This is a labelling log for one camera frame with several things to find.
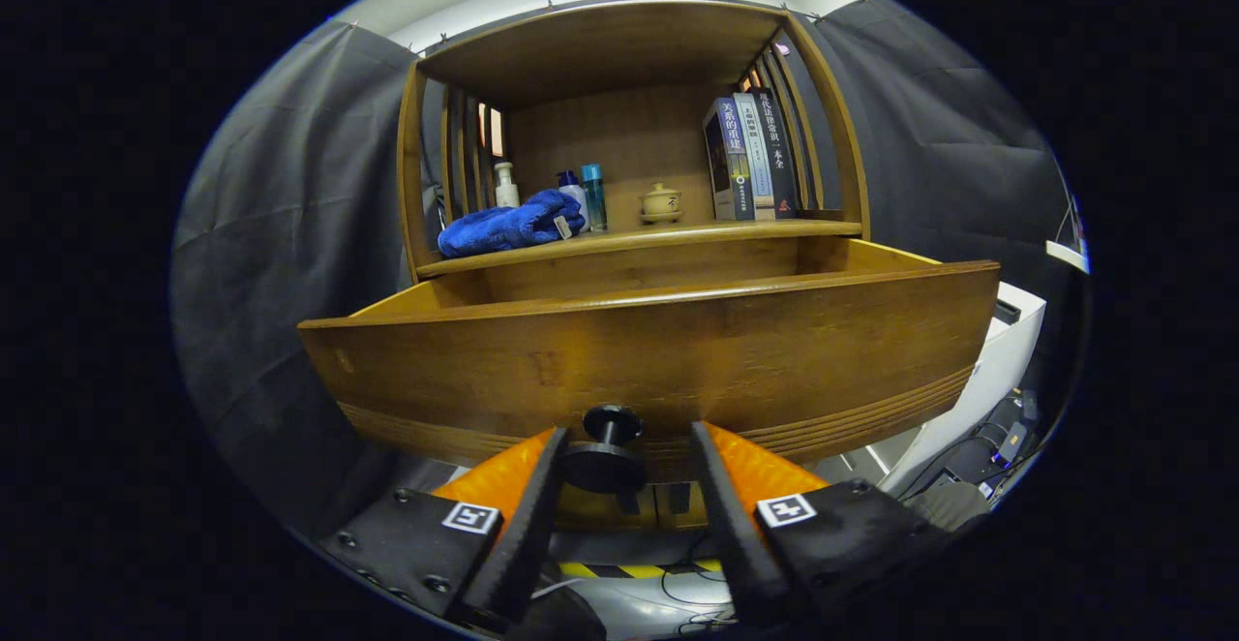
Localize yellow black floor tape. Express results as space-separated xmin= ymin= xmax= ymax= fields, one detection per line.
xmin=559 ymin=559 xmax=725 ymax=580

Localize blue towel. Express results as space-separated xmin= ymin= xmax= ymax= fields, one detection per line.
xmin=438 ymin=189 xmax=587 ymax=259

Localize beige lidded tea cup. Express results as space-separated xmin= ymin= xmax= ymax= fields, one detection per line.
xmin=639 ymin=182 xmax=684 ymax=226

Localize white box black handles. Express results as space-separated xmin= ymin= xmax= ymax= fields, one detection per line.
xmin=866 ymin=281 xmax=1048 ymax=497

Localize grey book blue spine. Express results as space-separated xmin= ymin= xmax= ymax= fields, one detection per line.
xmin=703 ymin=96 xmax=756 ymax=222

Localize black book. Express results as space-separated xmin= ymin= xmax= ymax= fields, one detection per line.
xmin=750 ymin=87 xmax=801 ymax=218

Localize black drawer knob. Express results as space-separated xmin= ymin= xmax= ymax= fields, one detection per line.
xmin=561 ymin=405 xmax=648 ymax=495

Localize wooden countertop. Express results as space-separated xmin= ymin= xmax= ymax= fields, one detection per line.
xmin=416 ymin=219 xmax=864 ymax=280

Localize black floor cables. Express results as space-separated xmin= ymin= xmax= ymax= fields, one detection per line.
xmin=658 ymin=534 xmax=737 ymax=637

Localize wooden cabinet door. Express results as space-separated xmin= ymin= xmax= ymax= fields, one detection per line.
xmin=557 ymin=484 xmax=659 ymax=532
xmin=658 ymin=482 xmax=706 ymax=532

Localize wooden cabinet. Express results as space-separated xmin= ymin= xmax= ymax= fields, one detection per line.
xmin=395 ymin=0 xmax=870 ymax=532

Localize white bottle blue cap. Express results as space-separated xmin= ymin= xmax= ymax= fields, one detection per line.
xmin=557 ymin=170 xmax=591 ymax=232

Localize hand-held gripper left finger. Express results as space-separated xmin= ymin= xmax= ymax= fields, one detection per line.
xmin=319 ymin=426 xmax=572 ymax=634

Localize wooden drawer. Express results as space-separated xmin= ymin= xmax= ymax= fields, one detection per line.
xmin=297 ymin=236 xmax=1002 ymax=483

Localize teal translucent bottle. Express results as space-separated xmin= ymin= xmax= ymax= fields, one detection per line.
xmin=581 ymin=164 xmax=609 ymax=232

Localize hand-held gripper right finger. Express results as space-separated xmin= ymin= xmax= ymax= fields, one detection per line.
xmin=689 ymin=420 xmax=959 ymax=627

